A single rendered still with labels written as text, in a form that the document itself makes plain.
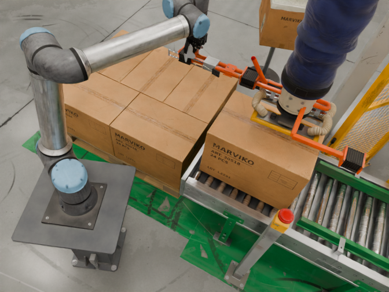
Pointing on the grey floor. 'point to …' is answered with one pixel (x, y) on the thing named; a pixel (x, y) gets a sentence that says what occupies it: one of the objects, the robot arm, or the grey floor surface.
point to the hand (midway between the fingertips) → (189, 55)
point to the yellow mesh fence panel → (365, 106)
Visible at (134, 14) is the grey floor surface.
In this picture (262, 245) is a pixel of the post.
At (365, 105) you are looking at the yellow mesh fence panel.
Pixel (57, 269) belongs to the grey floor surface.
